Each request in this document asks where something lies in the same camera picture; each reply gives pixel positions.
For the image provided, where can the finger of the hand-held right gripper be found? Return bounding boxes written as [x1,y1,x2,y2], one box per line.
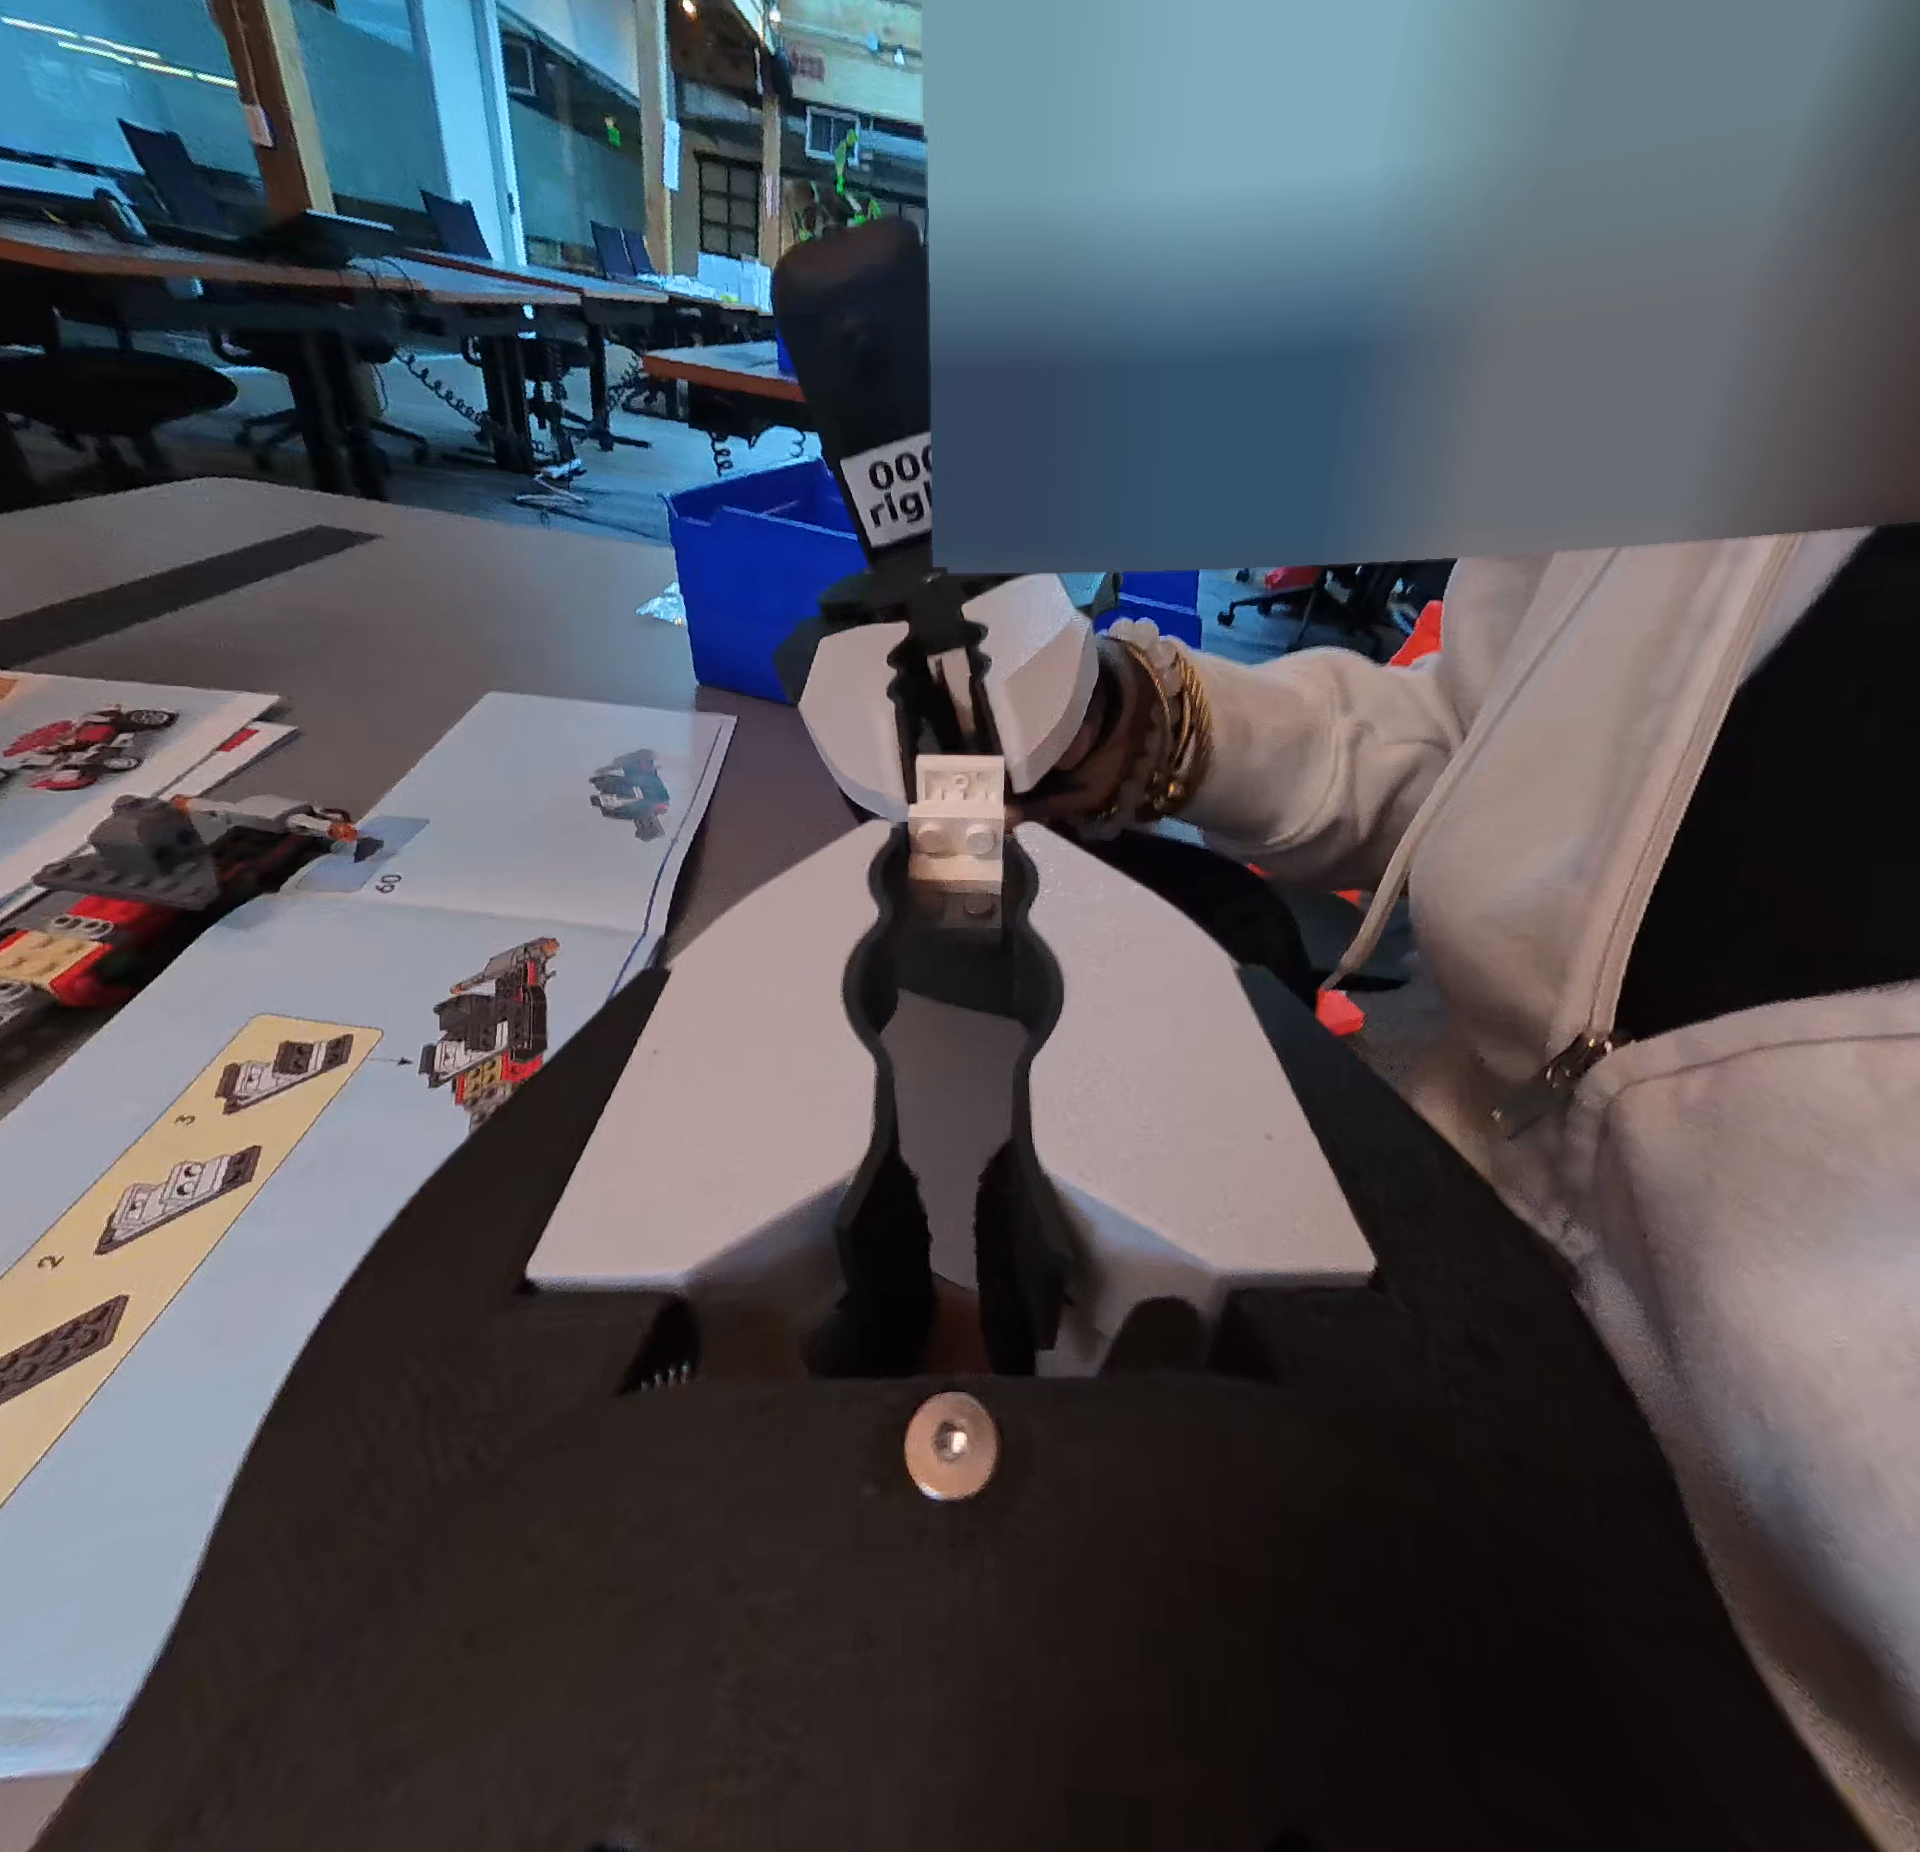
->
[952,578,1107,799]
[796,625,939,823]

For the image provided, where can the long office desk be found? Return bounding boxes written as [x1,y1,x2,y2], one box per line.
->
[0,216,585,497]

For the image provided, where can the person's right forearm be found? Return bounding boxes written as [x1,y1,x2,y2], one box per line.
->
[1186,562,1500,856]

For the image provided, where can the closed instruction booklet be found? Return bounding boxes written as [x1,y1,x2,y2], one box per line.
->
[0,668,292,909]

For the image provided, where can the blue plastic bin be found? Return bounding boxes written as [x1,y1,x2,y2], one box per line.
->
[1107,569,1206,651]
[662,456,873,706]

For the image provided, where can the person's right hand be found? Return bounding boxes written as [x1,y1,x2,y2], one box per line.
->
[1015,636,1144,838]

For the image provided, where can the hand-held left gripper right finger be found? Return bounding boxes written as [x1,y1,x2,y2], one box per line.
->
[971,827,1376,1377]

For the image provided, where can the person's black top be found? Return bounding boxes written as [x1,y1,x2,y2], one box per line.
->
[1610,531,1920,1045]

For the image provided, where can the gold bead bracelets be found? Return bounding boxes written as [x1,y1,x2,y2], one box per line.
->
[1107,619,1214,834]

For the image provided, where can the red grey lego model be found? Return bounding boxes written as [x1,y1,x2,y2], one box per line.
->
[0,790,362,1073]

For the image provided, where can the orange-topped desk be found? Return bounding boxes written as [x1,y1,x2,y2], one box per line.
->
[640,339,810,453]

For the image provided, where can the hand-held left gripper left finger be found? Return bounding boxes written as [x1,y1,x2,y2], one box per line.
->
[525,827,941,1377]

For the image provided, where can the open instruction booklet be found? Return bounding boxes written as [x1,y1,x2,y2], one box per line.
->
[0,690,735,1779]

